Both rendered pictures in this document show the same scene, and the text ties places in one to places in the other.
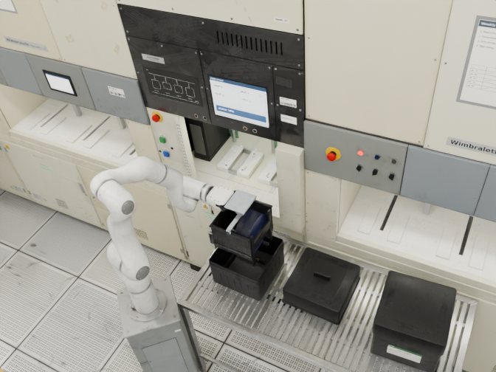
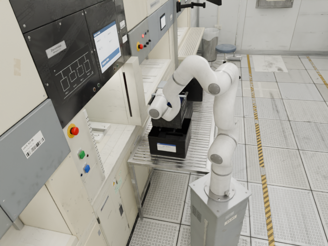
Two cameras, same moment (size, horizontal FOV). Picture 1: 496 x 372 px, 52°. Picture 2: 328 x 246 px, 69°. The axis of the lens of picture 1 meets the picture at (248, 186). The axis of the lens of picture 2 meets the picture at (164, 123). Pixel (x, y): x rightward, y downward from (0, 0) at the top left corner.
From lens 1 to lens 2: 2.60 m
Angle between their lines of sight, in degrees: 76
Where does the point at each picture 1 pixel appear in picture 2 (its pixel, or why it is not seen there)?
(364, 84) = not seen: outside the picture
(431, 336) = not seen: hidden behind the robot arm
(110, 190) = (228, 66)
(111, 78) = (23, 128)
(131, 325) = (240, 192)
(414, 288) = not seen: hidden behind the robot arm
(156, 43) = (55, 24)
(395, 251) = (152, 91)
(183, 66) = (78, 38)
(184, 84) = (83, 59)
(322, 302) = (189, 106)
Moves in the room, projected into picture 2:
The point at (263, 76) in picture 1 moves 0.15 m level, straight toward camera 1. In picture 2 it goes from (112, 10) to (137, 7)
